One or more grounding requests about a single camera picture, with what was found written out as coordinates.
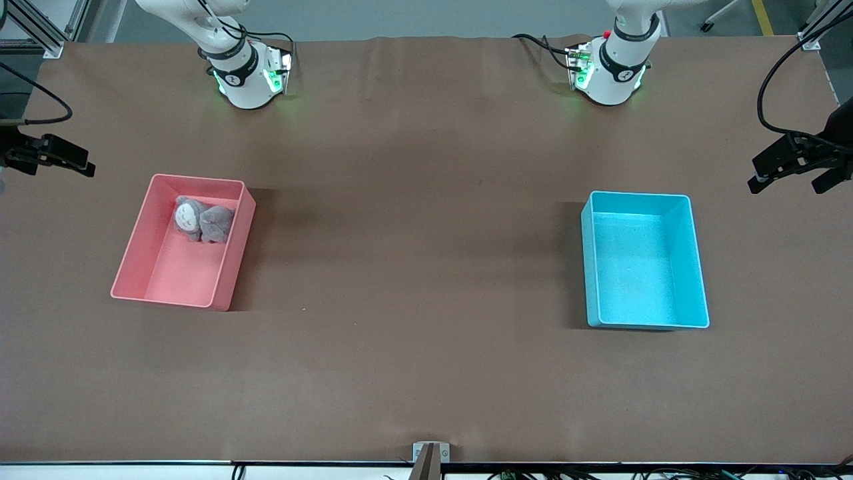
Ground plain grey plush toy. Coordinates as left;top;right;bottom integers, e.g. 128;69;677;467
199;205;237;245

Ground brown paper table cover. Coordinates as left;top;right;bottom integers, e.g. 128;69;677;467
0;35;853;465

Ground aluminium frame post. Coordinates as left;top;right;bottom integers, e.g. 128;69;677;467
0;0;92;59
796;0;853;51

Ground pink plastic box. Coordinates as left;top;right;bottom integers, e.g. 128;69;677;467
110;173;257;312

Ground black base cable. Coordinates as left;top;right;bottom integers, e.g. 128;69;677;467
512;33;578;71
248;31;298;55

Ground white chair leg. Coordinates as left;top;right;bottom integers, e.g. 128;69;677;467
700;0;740;33

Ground black left base cable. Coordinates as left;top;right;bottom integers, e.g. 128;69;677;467
512;33;578;71

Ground black right base cable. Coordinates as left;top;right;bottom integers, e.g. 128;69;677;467
248;31;298;55

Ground silver bracket with brown post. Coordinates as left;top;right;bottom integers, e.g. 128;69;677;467
412;441;450;480

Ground blue plastic box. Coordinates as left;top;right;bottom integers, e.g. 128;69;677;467
580;191;710;331

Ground grey plush toy white belly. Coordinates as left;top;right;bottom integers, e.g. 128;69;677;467
174;195;205;243

